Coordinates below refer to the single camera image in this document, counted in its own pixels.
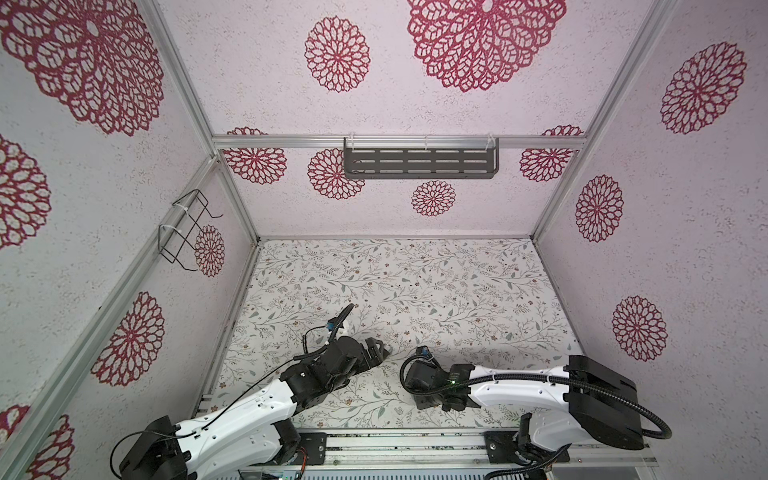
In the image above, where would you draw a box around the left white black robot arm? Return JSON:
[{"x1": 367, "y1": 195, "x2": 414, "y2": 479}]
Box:
[{"x1": 113, "y1": 336, "x2": 390, "y2": 479}]

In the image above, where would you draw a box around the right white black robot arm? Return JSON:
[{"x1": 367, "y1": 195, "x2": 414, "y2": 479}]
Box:
[{"x1": 399, "y1": 346, "x2": 672, "y2": 467}]

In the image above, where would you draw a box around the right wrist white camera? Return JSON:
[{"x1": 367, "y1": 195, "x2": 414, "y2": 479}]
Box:
[{"x1": 415, "y1": 345, "x2": 439, "y2": 366}]

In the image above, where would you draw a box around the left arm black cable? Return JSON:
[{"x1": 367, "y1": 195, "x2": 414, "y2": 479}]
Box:
[{"x1": 110, "y1": 302, "x2": 356, "y2": 478}]

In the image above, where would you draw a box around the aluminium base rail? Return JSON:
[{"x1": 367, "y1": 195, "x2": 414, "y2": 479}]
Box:
[{"x1": 154, "y1": 427, "x2": 660, "y2": 475}]

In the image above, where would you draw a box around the grey slotted wall shelf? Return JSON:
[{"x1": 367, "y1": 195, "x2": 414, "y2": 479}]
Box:
[{"x1": 342, "y1": 138, "x2": 500, "y2": 180}]

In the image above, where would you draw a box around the black wire wall rack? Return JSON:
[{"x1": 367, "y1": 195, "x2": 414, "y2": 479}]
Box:
[{"x1": 157, "y1": 189, "x2": 225, "y2": 278}]

